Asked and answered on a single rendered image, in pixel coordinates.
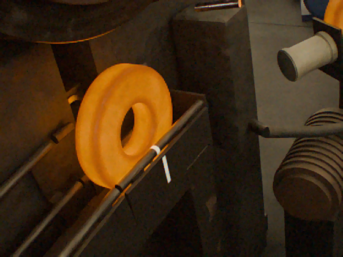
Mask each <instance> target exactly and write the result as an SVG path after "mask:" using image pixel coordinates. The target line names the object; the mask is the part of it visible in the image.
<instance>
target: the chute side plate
mask: <svg viewBox="0 0 343 257"><path fill-rule="evenodd" d="M206 146H208V149H209V155H210V159H212V158H213V157H214V156H215V155H214V148H213V141H212V133H211V126H210V123H209V116H208V109H207V108H206V107H204V108H202V109H201V111H200V112H199V113H198V114H197V115H196V116H195V118H194V119H193V120H191V121H190V123H189V124H188V125H186V126H185V127H184V130H182V131H181V132H180V133H179V134H178V136H177V137H176V138H175V139H174V140H173V141H172V142H171V143H170V144H169V145H168V146H167V147H166V148H165V149H164V150H163V151H162V153H161V154H160V155H159V156H158V157H157V158H156V159H155V161H153V162H152V164H150V165H149V167H148V168H147V169H146V170H144V173H143V174H142V175H140V176H139V178H138V179H137V180H136V181H135V182H134V183H133V184H132V185H131V186H130V187H129V188H128V189H127V190H126V191H125V192H124V195H125V197H124V196H121V197H120V198H119V200H118V201H117V202H115V205H114V206H113V207H112V208H111V210H110V211H109V212H108V214H107V215H106V216H105V217H104V218H103V220H102V221H101V222H100V223H99V225H98V226H96V228H95V230H94V231H93V232H92V233H91V234H90V236H88V238H87V239H86V240H85V242H84V243H83V244H82V245H81V247H80V248H79V249H78V250H77V252H76V253H75V254H74V255H73V257H134V256H135V255H136V254H137V252H138V251H139V249H140V248H141V247H142V245H143V244H144V243H145V242H146V241H147V238H149V236H150V235H151V234H152V233H153V231H154V230H156V228H157V227H158V226H159V225H160V223H161V222H162V220H163V219H164V218H165V217H166V216H167V214H168V213H169V212H170V211H171V210H172V208H173V207H174V206H175V204H177V202H178V201H179V200H180V199H181V197H182V196H183V194H185V192H186V191H187V190H188V189H189V187H190V185H189V178H188V175H187V169H188V167H189V165H190V164H192V162H193V161H194V160H195V159H196V158H197V157H198V155H199V154H200V153H201V151H202V150H203V149H204V148H205V147H206ZM164 156H165V157H166V159H167V166H168V171H169V175H170V179H171V181H170V182H169V183H168V182H167V175H166V172H165V168H164V163H163V160H162V158H163V157H164Z"/></svg>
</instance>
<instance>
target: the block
mask: <svg viewBox="0 0 343 257"><path fill-rule="evenodd" d="M195 3H199V2H195ZM195 3H192V4H191V5H190V6H188V7H186V9H184V10H182V12H180V13H178V14H177V15H176V16H175V17H173V19H172V30H173V35H174V38H175V44H176V50H177V54H178V62H179V67H180V71H181V77H182V81H183V86H184V91H189V92H195V93H200V94H205V95H206V102H208V116H209V123H210V126H211V133H212V141H213V147H217V148H220V149H225V150H228V151H232V152H242V151H243V150H244V149H245V148H246V146H247V145H248V143H249V142H250V141H251V140H252V138H253V136H254V135H255V134H256V133H254V132H253V131H252V130H249V129H248V122H249V119H255V120H258V116H257V104H256V98H255V84H254V71H253V64H252V53H251V43H250V37H249V25H248V19H247V9H246V7H245V6H244V5H242V4H241V7H240V8H235V9H222V10H208V11H203V12H196V11H195Z"/></svg>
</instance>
